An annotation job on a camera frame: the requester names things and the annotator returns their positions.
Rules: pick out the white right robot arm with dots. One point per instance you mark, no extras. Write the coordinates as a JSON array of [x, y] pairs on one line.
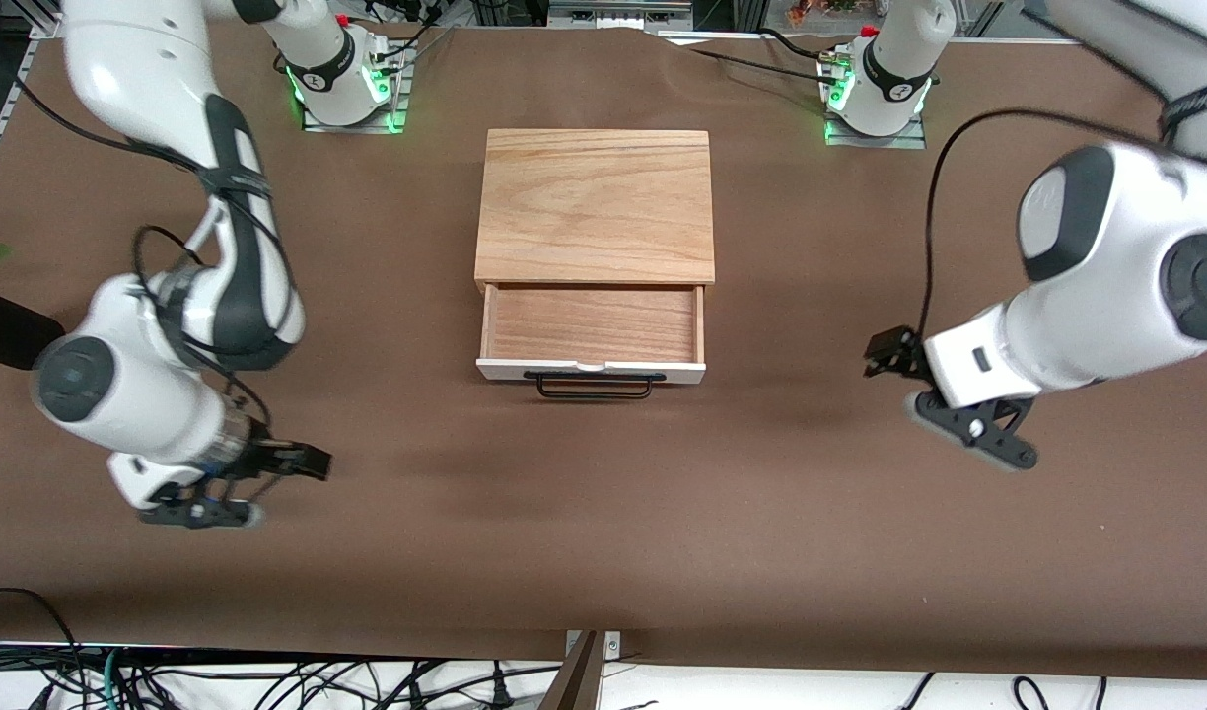
[[140, 59]]

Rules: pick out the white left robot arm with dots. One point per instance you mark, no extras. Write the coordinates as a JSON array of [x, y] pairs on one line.
[[1106, 256]]

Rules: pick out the wooden drawer cabinet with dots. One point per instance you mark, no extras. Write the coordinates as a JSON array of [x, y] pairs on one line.
[[594, 197]]

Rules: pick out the black ribbed cylinder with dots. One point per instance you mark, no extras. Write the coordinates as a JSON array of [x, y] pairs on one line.
[[2, 330]]

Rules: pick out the brown table cover sheet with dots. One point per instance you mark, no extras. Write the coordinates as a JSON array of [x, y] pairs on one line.
[[603, 513]]

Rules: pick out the brown wedge-shaped bar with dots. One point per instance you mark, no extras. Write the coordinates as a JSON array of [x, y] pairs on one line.
[[576, 680]]

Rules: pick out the grey metal equipment box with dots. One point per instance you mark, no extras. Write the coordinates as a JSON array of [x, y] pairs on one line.
[[613, 15]]

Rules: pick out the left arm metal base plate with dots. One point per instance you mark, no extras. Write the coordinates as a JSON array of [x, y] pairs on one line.
[[875, 141]]

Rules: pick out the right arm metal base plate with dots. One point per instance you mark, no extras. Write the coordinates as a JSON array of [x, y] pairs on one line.
[[352, 128]]

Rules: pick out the silver metal bracket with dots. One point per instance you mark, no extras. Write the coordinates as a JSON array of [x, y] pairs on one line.
[[611, 646]]

